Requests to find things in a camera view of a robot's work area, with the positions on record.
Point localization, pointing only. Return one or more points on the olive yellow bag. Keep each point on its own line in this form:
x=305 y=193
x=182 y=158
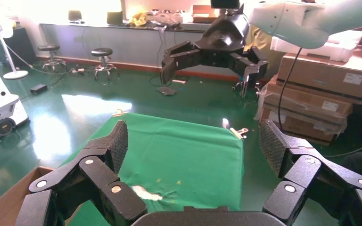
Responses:
x=259 y=40

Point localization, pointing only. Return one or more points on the grey clutter pile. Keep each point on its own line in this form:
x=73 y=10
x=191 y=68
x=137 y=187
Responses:
x=165 y=19

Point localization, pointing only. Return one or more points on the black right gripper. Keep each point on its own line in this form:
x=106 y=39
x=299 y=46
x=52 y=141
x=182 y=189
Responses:
x=224 y=37

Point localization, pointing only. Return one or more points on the black power adapter brick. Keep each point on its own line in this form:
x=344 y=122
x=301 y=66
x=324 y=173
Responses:
x=39 y=89

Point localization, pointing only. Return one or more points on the black cabinet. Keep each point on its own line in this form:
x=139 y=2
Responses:
x=25 y=46

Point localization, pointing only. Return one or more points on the white foam packing block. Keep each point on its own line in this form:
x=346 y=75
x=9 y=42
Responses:
x=340 y=51

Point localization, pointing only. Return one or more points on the white power strip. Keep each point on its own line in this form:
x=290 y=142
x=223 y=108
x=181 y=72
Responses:
x=78 y=70

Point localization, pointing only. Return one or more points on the dark flat floor pad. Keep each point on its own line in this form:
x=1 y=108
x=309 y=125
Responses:
x=166 y=91

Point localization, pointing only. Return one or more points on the small black desktop device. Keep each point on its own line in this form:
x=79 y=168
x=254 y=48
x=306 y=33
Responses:
x=114 y=18
x=74 y=15

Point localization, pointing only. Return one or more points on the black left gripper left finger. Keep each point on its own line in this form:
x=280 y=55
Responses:
x=93 y=168

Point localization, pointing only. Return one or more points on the right wrist camera housing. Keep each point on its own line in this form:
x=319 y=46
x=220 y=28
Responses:
x=224 y=3

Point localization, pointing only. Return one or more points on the long grey workbench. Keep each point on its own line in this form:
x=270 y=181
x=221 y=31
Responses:
x=131 y=43

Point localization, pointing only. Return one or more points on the yellow crumpled cloth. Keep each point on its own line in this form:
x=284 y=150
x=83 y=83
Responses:
x=139 y=19

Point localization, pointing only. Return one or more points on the white wheeled background robot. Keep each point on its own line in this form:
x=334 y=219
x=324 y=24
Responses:
x=0 y=106

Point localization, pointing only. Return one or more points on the flat brown carton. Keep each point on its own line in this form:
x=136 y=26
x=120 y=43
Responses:
x=203 y=14

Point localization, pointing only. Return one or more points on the black round stool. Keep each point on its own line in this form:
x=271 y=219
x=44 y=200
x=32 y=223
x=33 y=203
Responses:
x=48 y=48
x=102 y=51

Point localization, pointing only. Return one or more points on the white paper slip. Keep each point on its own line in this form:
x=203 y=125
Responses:
x=178 y=81

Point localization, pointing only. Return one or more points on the large brown shipping carton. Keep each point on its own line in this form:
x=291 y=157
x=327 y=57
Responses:
x=309 y=99
x=299 y=124
x=324 y=75

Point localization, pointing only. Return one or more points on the open brown cardboard box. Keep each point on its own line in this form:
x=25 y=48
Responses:
x=9 y=199

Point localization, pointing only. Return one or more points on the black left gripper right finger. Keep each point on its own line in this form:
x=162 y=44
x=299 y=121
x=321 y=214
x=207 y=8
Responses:
x=302 y=165

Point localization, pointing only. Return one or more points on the green table cloth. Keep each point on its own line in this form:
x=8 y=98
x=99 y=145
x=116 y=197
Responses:
x=184 y=156

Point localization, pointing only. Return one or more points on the silver metal cloth clip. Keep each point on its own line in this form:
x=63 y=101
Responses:
x=120 y=113
x=237 y=132

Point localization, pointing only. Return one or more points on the white floor stand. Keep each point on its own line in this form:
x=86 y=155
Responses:
x=16 y=75

